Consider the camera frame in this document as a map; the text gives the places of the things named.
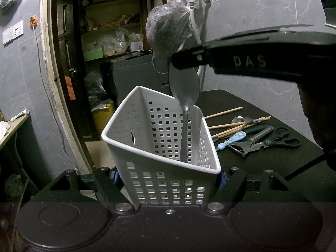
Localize white perforated utensil basket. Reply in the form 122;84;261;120
101;86;222;206

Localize white flexible hose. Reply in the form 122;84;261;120
188;2;208;85

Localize white cloth on counter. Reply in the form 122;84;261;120
0;121;11;139

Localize black handled scissors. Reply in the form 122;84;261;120
260;127;301;148

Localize blue handled small spoon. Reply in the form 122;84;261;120
216;131;246;151

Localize grey plastic bag on tap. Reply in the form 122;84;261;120
146;1;193;58

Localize steel fork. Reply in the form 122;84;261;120
239;117;255;131

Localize green box on shelf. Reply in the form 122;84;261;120
83;48;104;62

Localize green handled knife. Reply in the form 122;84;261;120
243;124;269;135

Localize white wall switch plate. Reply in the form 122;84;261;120
2;21;23;45

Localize plain wooden chopstick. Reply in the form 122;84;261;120
205;106;244;119

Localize yellow bin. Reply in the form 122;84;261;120
92;102;115;134

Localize steel handled peeler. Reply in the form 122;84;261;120
228;126;274;157

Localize orange wall plug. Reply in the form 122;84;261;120
29;15;38;30

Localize large steel spoon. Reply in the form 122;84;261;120
168;55;201;163

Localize wooden kitchen counter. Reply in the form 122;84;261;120
0;114;30;150

